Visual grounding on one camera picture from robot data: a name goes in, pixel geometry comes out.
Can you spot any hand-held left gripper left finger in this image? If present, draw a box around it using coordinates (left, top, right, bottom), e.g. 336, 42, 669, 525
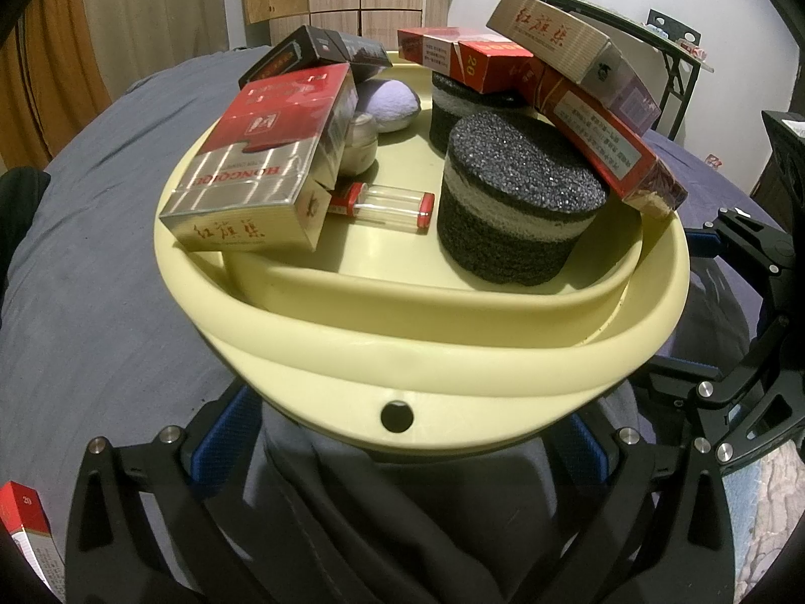
63, 384, 271, 604

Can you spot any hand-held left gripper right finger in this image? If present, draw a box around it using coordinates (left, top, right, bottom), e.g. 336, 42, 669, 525
516, 414, 737, 604

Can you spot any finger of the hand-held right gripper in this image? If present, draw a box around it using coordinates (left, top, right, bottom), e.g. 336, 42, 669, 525
685, 205, 796, 328
632, 326, 805, 476

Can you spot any yellow plastic basin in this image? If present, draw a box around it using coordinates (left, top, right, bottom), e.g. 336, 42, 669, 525
154, 47, 693, 457

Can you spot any beige gold cigarette box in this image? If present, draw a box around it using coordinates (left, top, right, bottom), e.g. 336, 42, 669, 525
486, 0, 663, 136

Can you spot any red silver cigarette box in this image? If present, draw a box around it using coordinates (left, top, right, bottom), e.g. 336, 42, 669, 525
157, 63, 358, 256

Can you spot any red capped clear tube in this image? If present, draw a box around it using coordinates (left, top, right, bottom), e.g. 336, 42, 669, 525
327, 181, 436, 234

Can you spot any silver round jar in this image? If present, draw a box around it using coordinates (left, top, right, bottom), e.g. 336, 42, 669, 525
340, 110, 379, 176

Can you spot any dark brown cigarette box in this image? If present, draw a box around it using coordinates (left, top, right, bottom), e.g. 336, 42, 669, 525
237, 24, 392, 92

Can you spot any light shaggy rug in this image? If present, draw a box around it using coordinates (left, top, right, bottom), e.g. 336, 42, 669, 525
723, 446, 796, 580

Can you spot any black folding table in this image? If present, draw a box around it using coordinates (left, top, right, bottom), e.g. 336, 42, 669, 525
516, 0, 718, 139

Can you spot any red white cigarette box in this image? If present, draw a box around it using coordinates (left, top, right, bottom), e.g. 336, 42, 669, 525
0, 480, 67, 602

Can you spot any grey blanket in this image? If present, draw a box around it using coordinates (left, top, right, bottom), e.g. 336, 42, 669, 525
0, 44, 642, 604

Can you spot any black white round sponge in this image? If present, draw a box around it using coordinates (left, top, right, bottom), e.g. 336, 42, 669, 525
437, 110, 611, 287
429, 71, 535, 155

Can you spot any lavender oval puff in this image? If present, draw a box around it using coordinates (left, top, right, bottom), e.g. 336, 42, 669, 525
355, 79, 421, 133

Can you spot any orange curtain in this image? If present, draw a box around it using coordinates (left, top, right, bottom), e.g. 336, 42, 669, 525
0, 0, 114, 171

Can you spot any beige curtain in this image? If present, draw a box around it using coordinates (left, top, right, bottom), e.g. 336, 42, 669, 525
78, 0, 249, 86

